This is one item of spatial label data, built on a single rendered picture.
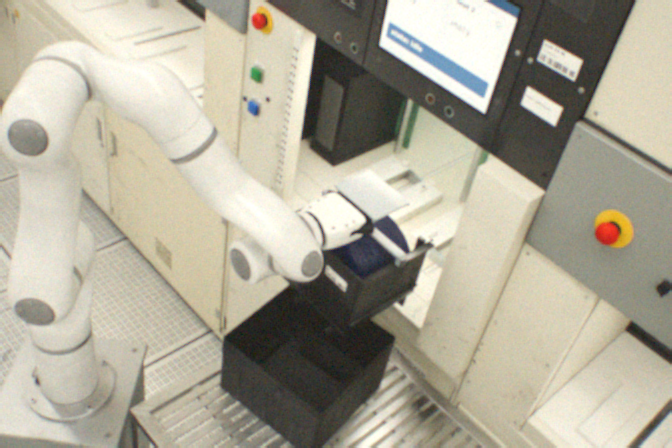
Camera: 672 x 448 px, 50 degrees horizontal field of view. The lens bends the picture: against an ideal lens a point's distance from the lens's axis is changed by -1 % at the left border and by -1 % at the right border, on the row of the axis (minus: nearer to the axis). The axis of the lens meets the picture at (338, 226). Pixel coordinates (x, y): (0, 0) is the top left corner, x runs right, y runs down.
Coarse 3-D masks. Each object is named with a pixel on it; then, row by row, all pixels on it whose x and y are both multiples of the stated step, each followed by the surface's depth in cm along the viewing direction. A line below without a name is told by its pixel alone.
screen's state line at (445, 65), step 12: (396, 36) 145; (408, 36) 142; (408, 48) 143; (420, 48) 141; (432, 48) 139; (432, 60) 140; (444, 60) 138; (444, 72) 139; (456, 72) 137; (468, 72) 135; (468, 84) 136; (480, 84) 134
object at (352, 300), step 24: (360, 192) 145; (384, 192) 146; (384, 216) 141; (384, 240) 147; (336, 264) 145; (408, 264) 151; (312, 288) 155; (336, 288) 148; (360, 288) 142; (384, 288) 150; (408, 288) 159; (336, 312) 151; (360, 312) 150
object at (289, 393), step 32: (288, 288) 170; (256, 320) 165; (288, 320) 180; (320, 320) 177; (224, 352) 158; (256, 352) 174; (288, 352) 176; (320, 352) 177; (352, 352) 176; (384, 352) 160; (224, 384) 165; (256, 384) 156; (288, 384) 169; (320, 384) 171; (352, 384) 153; (288, 416) 154; (320, 416) 147
